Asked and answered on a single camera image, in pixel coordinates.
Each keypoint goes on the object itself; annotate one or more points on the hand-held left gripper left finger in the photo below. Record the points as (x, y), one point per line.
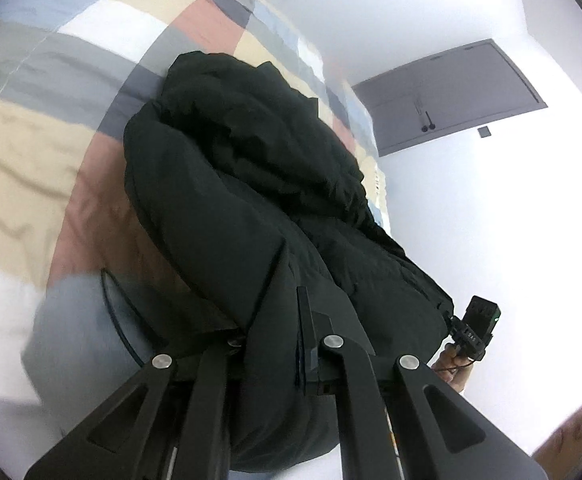
(216, 375)

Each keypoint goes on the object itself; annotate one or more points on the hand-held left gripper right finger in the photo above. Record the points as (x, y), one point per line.
(307, 355)

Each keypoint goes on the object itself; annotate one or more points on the black puffer jacket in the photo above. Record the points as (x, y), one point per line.
(251, 185)

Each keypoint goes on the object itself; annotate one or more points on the person's right hand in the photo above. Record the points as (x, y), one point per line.
(453, 367)

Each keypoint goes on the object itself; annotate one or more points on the person's blue jeans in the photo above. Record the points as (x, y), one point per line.
(81, 340)

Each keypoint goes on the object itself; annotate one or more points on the grey door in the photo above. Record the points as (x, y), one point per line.
(451, 95)

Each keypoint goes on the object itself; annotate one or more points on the plaid patchwork quilt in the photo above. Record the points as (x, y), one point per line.
(31, 135)

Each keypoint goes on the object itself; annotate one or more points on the dark wall switch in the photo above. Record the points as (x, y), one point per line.
(484, 133)

